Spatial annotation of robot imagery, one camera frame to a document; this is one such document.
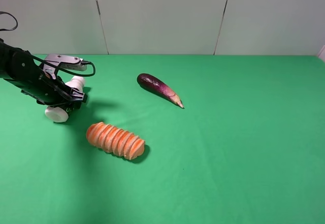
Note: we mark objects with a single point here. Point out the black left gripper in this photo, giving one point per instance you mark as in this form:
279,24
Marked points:
47,91

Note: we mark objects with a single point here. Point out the white milk bottle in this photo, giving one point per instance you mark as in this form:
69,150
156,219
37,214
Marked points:
61,113

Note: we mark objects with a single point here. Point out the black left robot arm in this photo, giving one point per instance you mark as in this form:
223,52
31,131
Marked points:
11,66

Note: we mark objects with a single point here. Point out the orange striped bread loaf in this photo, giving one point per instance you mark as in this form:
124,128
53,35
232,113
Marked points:
116,141

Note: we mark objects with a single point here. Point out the purple eggplant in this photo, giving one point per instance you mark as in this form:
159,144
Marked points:
159,88

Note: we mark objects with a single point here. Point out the green table cloth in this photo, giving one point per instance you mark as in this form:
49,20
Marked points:
248,147

